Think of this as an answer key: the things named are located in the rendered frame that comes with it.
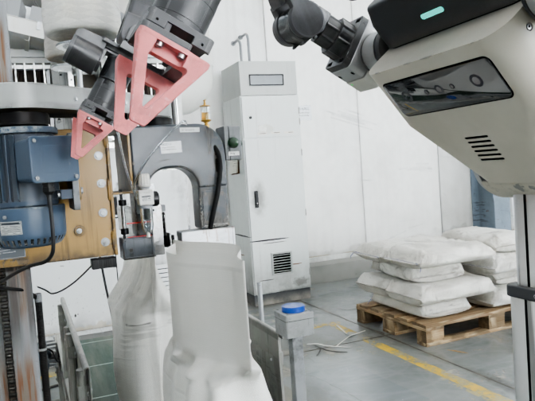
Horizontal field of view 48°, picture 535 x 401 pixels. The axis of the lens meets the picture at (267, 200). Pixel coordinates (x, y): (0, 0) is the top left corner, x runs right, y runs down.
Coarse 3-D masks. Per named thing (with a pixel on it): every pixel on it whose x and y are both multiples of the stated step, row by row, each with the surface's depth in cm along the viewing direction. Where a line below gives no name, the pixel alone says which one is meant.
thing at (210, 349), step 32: (192, 256) 117; (224, 256) 135; (192, 288) 118; (224, 288) 112; (192, 320) 119; (224, 320) 113; (192, 352) 120; (224, 352) 114; (192, 384) 116; (224, 384) 111; (256, 384) 114
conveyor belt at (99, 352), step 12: (108, 336) 321; (84, 348) 299; (96, 348) 298; (108, 348) 296; (96, 360) 278; (108, 360) 277; (96, 372) 261; (108, 372) 260; (96, 384) 246; (108, 384) 244; (96, 396) 232; (108, 396) 231
